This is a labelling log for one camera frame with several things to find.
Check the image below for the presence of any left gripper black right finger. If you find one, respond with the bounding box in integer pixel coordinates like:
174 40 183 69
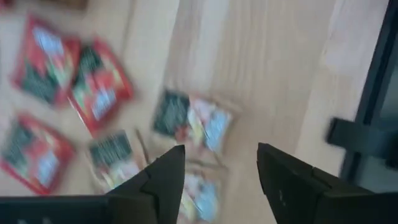
257 142 332 224

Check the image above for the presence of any red strawberry tea sachet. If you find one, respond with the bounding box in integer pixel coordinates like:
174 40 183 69
11 14 82 106
0 112 77 195
67 37 135 138

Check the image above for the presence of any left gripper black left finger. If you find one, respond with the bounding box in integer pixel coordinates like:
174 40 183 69
107 144 187 224

